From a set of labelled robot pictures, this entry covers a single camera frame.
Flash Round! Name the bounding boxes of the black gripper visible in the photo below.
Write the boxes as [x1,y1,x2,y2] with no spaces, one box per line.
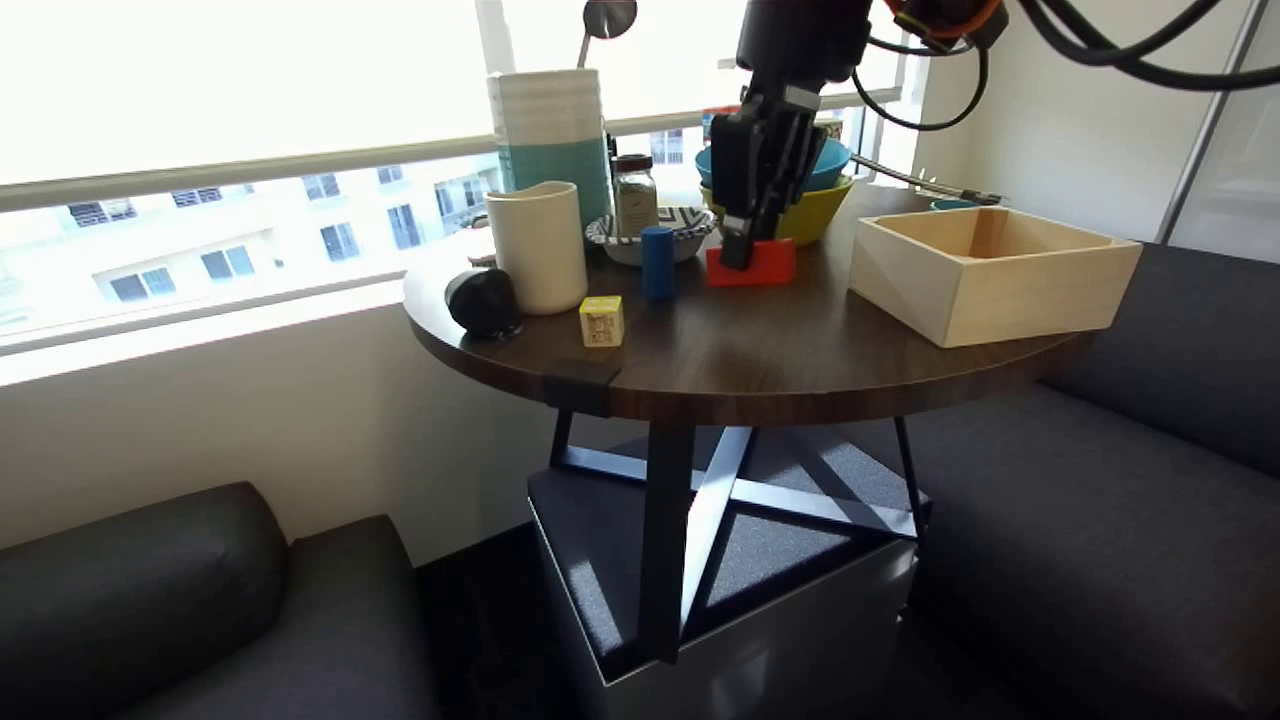
[705,76,835,271]

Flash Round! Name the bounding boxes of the blue cylinder block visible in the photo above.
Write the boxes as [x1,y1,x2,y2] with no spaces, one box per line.
[635,225,679,306]

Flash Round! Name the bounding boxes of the yellow green bowl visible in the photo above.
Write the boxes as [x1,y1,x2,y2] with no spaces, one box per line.
[698,181,854,252]

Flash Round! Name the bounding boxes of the glass jar dark lid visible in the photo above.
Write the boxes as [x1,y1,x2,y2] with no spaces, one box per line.
[609,152,662,241]

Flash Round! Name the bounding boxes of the round dark wooden table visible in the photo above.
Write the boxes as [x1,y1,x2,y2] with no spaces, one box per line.
[401,178,1111,672]

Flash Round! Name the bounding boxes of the white roller blind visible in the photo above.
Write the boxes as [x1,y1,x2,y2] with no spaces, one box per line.
[500,0,919,137]
[0,0,500,217]

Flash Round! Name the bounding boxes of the yellow cube block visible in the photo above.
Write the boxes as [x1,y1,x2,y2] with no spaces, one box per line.
[575,291,626,358]

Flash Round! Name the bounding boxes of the cream cup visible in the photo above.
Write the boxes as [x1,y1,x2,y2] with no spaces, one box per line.
[484,181,591,320]

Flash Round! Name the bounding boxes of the white teal striped tall container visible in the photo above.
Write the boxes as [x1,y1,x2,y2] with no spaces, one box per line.
[484,64,614,231]

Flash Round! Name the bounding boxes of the light wooden box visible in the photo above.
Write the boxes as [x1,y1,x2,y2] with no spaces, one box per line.
[846,206,1146,354]

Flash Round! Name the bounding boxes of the grey upholstered sofa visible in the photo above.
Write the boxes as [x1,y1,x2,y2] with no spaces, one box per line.
[904,241,1280,720]

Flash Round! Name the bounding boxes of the black leather armchair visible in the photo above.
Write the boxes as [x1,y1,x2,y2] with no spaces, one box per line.
[0,480,445,720]

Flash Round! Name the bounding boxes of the black ladle with metal handle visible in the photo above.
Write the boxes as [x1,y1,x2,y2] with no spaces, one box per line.
[571,0,639,76]

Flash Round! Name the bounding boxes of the black headed utensil light handle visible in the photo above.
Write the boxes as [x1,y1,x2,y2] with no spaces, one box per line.
[445,265,522,346]

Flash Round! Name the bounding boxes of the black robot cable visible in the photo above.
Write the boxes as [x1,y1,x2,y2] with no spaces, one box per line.
[844,0,1280,137]

